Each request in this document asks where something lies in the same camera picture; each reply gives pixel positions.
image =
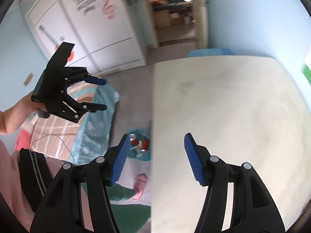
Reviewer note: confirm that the person's left hand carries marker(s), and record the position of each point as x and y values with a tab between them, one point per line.
25	106

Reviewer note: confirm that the teal printed sheet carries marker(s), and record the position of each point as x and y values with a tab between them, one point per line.
97	126

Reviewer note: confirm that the blue plastic basket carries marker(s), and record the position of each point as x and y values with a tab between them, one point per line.
209	53

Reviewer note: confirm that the white printed wardrobe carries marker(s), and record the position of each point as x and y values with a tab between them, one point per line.
97	34

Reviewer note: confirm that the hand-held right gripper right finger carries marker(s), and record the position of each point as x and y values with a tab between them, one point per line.
194	160

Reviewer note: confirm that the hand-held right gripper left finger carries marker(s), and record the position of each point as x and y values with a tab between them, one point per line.
119	162

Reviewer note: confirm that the person's green trousers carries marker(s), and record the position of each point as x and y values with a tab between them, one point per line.
131	218

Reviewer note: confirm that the blue translucent waste bin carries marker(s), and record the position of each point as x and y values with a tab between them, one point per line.
139	131

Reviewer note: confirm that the person's pink clothing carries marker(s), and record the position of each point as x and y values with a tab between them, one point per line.
12	187

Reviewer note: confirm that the person's left forearm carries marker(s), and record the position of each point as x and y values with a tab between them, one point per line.
8	123

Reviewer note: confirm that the pink slipper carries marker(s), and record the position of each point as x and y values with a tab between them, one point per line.
140	184

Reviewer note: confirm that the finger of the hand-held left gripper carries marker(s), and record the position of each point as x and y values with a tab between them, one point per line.
96	80
96	107

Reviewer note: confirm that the wooden cabinet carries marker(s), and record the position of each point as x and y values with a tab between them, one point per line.
161	19

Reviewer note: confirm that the white door frame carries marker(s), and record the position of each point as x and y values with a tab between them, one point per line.
201	17

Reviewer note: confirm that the green and white wall poster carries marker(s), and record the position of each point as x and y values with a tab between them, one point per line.
306	71

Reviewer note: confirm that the beige wall switch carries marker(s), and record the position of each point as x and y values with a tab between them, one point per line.
28	80

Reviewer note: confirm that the red cushion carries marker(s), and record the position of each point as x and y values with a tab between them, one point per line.
22	139

